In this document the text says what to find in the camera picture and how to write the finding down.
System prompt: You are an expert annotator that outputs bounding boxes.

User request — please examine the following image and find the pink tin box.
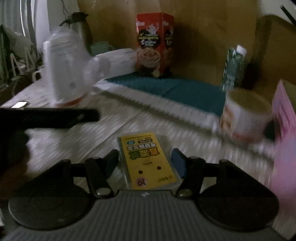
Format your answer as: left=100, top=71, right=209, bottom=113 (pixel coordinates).
left=271, top=80, right=295, bottom=214

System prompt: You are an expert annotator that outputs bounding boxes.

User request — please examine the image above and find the red snack box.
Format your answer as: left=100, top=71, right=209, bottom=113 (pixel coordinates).
left=136, top=13, right=174, bottom=78

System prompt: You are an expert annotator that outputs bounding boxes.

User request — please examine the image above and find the steel thermos jug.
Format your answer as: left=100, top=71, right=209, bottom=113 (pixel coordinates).
left=60, top=12, right=93, bottom=54

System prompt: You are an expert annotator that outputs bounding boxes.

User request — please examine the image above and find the round nut can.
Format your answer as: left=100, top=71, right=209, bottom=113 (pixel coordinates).
left=220, top=88, right=273, bottom=143

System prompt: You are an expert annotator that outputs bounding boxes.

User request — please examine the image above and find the white toothpaste box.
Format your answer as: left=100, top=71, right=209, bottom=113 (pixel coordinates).
left=94, top=48, right=137, bottom=80

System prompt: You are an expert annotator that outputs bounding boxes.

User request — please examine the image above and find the brown chair back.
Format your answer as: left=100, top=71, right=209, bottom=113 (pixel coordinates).
left=253, top=15, right=295, bottom=101

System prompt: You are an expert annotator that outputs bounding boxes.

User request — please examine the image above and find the patterned beige tablecloth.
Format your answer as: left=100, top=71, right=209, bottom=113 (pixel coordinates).
left=0, top=79, right=296, bottom=240

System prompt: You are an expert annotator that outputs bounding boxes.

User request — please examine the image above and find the green drink carton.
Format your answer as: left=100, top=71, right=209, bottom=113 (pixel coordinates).
left=221, top=45, right=247, bottom=92

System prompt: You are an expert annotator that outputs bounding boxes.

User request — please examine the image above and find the brown cardboard backdrop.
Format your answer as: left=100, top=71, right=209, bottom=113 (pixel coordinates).
left=78, top=1, right=258, bottom=85

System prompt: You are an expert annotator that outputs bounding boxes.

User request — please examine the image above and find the yellow card pack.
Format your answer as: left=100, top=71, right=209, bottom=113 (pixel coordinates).
left=117, top=132, right=181, bottom=190

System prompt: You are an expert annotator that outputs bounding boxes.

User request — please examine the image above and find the bagged white paper cup stack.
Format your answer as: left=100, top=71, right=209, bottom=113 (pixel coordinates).
left=43, top=27, right=111, bottom=108

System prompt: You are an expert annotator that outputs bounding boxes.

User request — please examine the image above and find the teal quilted mat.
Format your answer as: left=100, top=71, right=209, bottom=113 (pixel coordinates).
left=95, top=74, right=225, bottom=133

